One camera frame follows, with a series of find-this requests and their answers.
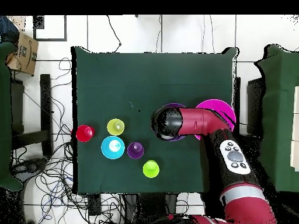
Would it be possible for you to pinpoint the dark green table cloth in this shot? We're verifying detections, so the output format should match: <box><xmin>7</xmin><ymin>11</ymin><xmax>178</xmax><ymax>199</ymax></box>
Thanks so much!
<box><xmin>71</xmin><ymin>45</ymin><xmax>239</xmax><ymax>195</ymax></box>

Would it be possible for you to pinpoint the dark blue fabric item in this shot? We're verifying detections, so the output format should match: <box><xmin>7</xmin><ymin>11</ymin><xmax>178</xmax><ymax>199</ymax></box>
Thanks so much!
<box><xmin>0</xmin><ymin>15</ymin><xmax>20</xmax><ymax>44</ymax></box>

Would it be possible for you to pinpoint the tangle of cables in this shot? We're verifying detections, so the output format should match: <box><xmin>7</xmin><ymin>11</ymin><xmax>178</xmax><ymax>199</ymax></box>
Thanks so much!
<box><xmin>11</xmin><ymin>57</ymin><xmax>122</xmax><ymax>224</ymax></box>

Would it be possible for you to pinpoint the black pedestal leg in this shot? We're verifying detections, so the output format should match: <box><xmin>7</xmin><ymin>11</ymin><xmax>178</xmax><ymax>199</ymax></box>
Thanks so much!
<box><xmin>12</xmin><ymin>157</ymin><xmax>50</xmax><ymax>174</ymax></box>

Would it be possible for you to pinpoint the black power strip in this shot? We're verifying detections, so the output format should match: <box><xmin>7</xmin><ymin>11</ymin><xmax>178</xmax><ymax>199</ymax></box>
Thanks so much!
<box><xmin>88</xmin><ymin>193</ymin><xmax>102</xmax><ymax>216</ymax></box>

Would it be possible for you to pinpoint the cardboard box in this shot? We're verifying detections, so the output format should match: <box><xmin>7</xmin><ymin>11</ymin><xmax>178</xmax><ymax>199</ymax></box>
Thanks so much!
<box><xmin>5</xmin><ymin>31</ymin><xmax>39</xmax><ymax>76</ymax></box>

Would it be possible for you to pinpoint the yellow cup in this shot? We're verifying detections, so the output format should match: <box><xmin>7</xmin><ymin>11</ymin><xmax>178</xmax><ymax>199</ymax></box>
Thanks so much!
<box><xmin>106</xmin><ymin>118</ymin><xmax>125</xmax><ymax>137</ymax></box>

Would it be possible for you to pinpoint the purple cup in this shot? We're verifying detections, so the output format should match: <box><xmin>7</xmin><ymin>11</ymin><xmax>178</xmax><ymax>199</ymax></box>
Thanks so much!
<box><xmin>127</xmin><ymin>142</ymin><xmax>145</xmax><ymax>160</ymax></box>

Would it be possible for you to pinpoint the black floor cable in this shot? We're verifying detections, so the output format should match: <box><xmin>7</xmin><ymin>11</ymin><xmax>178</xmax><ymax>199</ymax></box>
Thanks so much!
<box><xmin>106</xmin><ymin>15</ymin><xmax>122</xmax><ymax>54</ymax></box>

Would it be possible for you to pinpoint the small light blue bowl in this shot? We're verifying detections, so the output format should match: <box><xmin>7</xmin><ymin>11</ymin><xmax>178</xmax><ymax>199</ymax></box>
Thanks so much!
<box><xmin>100</xmin><ymin>135</ymin><xmax>126</xmax><ymax>160</ymax></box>

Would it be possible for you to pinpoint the black floor frame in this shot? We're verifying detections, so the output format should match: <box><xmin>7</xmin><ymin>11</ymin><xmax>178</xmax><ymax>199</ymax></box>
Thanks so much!
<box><xmin>33</xmin><ymin>15</ymin><xmax>68</xmax><ymax>42</ymax></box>

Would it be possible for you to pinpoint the large purple bowl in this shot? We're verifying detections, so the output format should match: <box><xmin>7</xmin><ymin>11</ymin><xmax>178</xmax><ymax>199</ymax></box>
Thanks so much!
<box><xmin>162</xmin><ymin>103</ymin><xmax>187</xmax><ymax>142</ymax></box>

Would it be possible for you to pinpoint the black stand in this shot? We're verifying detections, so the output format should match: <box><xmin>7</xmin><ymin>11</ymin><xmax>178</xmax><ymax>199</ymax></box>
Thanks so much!
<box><xmin>11</xmin><ymin>73</ymin><xmax>53</xmax><ymax>156</ymax></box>
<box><xmin>246</xmin><ymin>78</ymin><xmax>266</xmax><ymax>137</ymax></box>

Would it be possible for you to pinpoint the green covered side table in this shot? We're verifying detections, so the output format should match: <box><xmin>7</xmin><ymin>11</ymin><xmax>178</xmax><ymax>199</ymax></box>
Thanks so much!
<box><xmin>253</xmin><ymin>44</ymin><xmax>299</xmax><ymax>193</ymax></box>
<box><xmin>0</xmin><ymin>41</ymin><xmax>24</xmax><ymax>192</ymax></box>

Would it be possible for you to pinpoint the red cup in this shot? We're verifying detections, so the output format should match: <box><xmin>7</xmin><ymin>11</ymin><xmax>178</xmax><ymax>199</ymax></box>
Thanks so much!
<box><xmin>75</xmin><ymin>124</ymin><xmax>96</xmax><ymax>143</ymax></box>

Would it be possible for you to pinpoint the green cup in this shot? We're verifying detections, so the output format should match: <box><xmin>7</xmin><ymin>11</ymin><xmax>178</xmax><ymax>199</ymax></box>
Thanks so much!
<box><xmin>142</xmin><ymin>159</ymin><xmax>160</xmax><ymax>179</ymax></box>

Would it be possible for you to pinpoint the large pink bowl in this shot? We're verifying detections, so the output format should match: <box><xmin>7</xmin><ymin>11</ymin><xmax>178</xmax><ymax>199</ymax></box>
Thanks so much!
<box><xmin>194</xmin><ymin>99</ymin><xmax>237</xmax><ymax>141</ymax></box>

